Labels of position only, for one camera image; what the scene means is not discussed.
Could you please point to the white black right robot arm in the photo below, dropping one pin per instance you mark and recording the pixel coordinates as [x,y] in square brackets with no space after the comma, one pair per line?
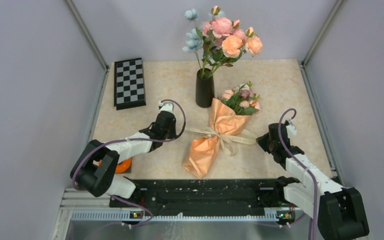
[338,211]

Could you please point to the orange curved toy track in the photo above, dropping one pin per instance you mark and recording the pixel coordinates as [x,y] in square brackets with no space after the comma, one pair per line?
[124,167]

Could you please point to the aluminium frame rail right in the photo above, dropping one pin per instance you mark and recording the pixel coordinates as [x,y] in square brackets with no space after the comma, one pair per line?
[337,7]

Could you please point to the aluminium front frame rail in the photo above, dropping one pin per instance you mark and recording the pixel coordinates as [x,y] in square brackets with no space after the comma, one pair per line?
[80,205]

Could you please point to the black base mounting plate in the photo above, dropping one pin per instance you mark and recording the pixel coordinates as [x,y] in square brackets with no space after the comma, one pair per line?
[211,197]

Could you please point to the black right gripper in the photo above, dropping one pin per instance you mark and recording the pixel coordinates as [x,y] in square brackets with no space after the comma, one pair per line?
[261,141]

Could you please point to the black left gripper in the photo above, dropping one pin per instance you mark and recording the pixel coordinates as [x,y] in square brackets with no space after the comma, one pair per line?
[173,134]

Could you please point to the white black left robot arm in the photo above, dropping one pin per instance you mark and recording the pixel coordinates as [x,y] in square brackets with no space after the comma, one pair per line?
[95,170]

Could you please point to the aluminium frame rail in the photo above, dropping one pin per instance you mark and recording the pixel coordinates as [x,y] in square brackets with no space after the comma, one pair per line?
[77,17]
[80,205]
[337,7]

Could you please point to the orange paper bouquet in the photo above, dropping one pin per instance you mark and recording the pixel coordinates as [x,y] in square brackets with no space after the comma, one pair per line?
[229,114]

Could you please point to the black cylindrical vase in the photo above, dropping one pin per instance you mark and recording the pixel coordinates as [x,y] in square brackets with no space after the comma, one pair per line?
[204,88]

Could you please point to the black grey chessboard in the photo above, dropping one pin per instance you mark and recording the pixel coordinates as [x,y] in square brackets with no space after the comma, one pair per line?
[129,84]

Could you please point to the aluminium frame rail left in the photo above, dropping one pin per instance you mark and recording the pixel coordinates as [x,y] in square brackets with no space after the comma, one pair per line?
[77,17]

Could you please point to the pink orange blue flowers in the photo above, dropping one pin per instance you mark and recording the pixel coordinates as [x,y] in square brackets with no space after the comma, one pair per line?
[219,41]

